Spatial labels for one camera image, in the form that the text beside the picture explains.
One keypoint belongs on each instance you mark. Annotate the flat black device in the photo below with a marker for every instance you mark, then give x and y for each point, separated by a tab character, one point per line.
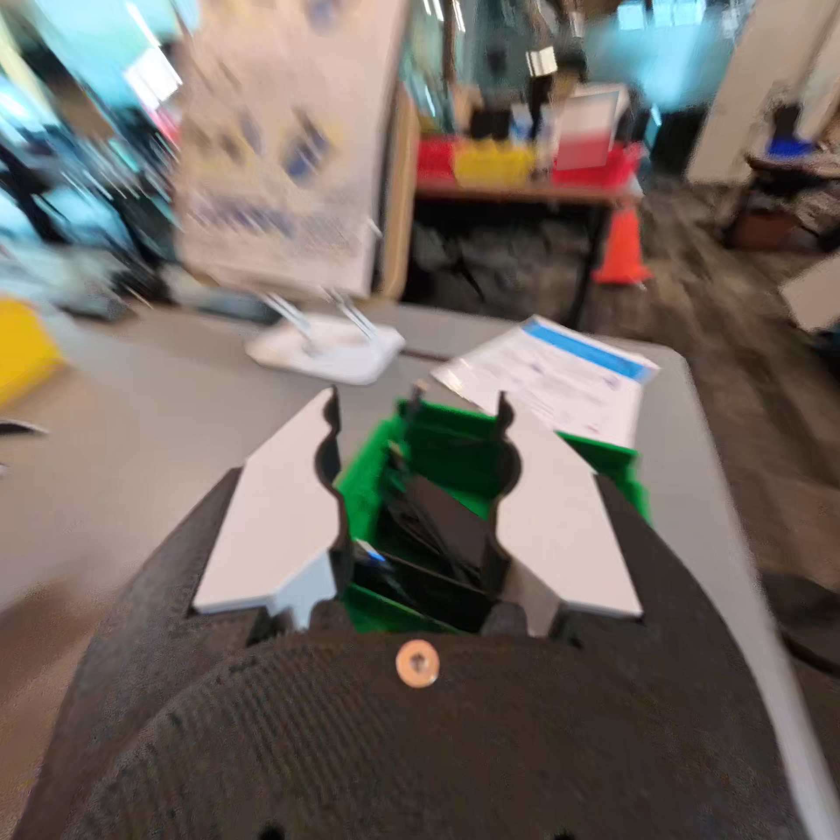
98	305

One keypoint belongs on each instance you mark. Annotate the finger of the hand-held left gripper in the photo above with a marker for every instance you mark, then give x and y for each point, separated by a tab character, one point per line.
19	430

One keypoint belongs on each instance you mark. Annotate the grey multiport adapter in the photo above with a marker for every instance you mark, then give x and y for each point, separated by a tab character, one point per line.
453	512

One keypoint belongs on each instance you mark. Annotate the yellow plastic bin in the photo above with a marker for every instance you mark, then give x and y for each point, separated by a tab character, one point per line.
492	164
26	354

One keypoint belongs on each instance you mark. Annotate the white cardboard box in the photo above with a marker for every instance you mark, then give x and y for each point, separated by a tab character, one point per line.
590	111

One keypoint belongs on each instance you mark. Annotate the black bin divider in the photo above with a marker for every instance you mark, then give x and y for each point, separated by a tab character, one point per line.
420	597

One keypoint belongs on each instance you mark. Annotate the green plastic bin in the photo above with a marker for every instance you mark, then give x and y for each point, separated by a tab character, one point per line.
453	439

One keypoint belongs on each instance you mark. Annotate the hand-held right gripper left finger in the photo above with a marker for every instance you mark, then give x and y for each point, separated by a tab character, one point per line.
269	525

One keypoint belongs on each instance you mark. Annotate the printed instruction sheet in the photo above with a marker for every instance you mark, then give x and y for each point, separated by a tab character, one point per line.
275	164

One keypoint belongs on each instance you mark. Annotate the wooden background table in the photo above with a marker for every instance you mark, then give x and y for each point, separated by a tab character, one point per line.
512	191

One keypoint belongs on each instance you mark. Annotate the light grey desk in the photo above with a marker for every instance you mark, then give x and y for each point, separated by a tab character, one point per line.
164	407

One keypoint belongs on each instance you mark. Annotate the red plastic bin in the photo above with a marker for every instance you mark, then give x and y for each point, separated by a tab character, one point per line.
436	161
610	174

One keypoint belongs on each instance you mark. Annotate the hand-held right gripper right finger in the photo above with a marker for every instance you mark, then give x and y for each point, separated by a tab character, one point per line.
564	538

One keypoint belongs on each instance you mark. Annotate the orange floor cone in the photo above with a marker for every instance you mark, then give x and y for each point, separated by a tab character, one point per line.
623	249

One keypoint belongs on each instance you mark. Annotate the white flat panel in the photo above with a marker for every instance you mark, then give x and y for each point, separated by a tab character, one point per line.
814	295

